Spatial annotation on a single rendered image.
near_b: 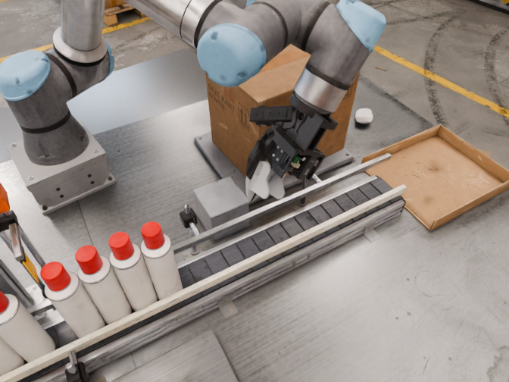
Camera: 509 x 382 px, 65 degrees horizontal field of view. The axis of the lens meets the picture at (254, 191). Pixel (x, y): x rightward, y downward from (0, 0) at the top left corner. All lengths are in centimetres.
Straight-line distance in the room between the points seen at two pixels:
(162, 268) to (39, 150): 49
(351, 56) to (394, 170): 62
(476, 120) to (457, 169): 184
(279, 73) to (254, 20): 42
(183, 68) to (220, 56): 108
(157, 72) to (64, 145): 62
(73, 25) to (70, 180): 36
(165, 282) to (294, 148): 34
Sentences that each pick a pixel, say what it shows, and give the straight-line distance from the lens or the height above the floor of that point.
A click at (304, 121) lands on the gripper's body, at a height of 122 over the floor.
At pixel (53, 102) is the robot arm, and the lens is 103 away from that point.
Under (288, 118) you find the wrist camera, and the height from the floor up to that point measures 121.
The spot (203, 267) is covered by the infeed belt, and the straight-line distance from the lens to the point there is 85.
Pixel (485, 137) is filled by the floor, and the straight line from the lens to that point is 293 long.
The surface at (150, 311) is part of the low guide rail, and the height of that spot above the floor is 91.
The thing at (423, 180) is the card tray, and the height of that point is 83.
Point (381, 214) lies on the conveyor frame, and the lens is 99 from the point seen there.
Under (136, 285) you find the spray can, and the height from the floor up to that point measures 98.
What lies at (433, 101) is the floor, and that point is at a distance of 313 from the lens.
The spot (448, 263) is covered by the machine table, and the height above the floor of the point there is 83.
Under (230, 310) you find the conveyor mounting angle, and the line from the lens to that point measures 85.
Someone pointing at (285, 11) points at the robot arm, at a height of 138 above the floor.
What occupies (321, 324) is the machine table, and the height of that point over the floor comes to 83.
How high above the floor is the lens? 160
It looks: 47 degrees down
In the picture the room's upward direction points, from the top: straight up
